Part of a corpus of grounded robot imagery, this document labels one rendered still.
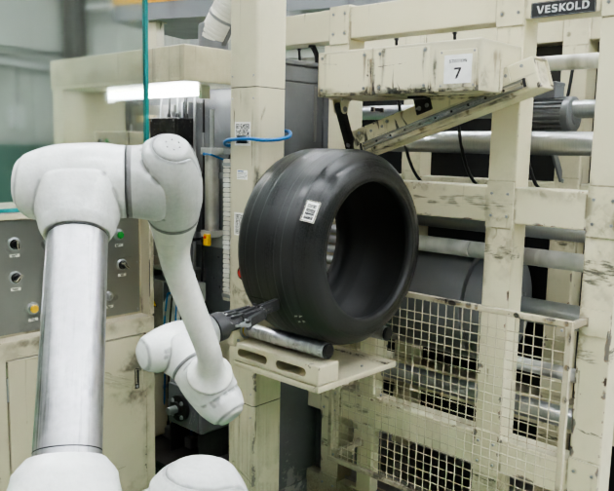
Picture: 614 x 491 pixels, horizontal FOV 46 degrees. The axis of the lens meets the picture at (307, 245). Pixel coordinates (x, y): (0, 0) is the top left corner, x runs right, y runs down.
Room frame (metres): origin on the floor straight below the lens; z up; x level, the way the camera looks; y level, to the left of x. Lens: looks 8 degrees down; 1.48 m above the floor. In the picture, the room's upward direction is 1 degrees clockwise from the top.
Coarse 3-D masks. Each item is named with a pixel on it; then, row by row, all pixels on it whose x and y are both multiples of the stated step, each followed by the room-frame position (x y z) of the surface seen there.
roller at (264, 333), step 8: (256, 328) 2.15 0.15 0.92; (264, 328) 2.13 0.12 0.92; (272, 328) 2.12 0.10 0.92; (248, 336) 2.18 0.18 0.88; (256, 336) 2.14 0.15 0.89; (264, 336) 2.12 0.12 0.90; (272, 336) 2.09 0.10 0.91; (280, 336) 2.08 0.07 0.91; (288, 336) 2.06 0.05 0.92; (296, 336) 2.05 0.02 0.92; (280, 344) 2.08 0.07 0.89; (288, 344) 2.05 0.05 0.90; (296, 344) 2.02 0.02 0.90; (304, 344) 2.01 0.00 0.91; (312, 344) 1.99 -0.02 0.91; (320, 344) 1.98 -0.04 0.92; (328, 344) 1.97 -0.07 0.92; (304, 352) 2.01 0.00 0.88; (312, 352) 1.98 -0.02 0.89; (320, 352) 1.96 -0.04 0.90; (328, 352) 1.97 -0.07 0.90
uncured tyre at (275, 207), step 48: (288, 192) 1.95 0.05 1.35; (336, 192) 1.94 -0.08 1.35; (384, 192) 2.30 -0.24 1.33; (240, 240) 2.01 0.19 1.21; (288, 240) 1.88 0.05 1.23; (336, 240) 2.40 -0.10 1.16; (384, 240) 2.35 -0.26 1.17; (288, 288) 1.89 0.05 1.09; (336, 288) 2.36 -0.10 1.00; (384, 288) 2.29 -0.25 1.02; (336, 336) 1.98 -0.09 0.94
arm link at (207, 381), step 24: (168, 240) 1.35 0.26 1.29; (168, 264) 1.42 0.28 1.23; (192, 288) 1.46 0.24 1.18; (192, 312) 1.46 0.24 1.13; (192, 336) 1.48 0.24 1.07; (192, 360) 1.58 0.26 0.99; (216, 360) 1.50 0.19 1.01; (192, 384) 1.54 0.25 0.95; (216, 384) 1.53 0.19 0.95; (216, 408) 1.53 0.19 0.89; (240, 408) 1.56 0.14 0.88
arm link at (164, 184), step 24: (144, 144) 1.25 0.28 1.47; (168, 144) 1.25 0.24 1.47; (144, 168) 1.24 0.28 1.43; (168, 168) 1.23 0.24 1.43; (192, 168) 1.26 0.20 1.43; (144, 192) 1.24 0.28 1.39; (168, 192) 1.25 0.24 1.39; (192, 192) 1.28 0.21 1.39; (144, 216) 1.28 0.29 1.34; (168, 216) 1.30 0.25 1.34; (192, 216) 1.32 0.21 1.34
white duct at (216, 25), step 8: (216, 0) 2.82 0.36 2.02; (224, 0) 2.80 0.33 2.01; (216, 8) 2.82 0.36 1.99; (224, 8) 2.80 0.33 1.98; (208, 16) 2.86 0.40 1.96; (216, 16) 2.83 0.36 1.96; (224, 16) 2.82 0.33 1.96; (208, 24) 2.86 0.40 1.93; (216, 24) 2.84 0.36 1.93; (224, 24) 2.84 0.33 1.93; (208, 32) 2.86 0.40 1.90; (216, 32) 2.85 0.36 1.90; (224, 32) 2.86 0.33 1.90; (216, 40) 2.87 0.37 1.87
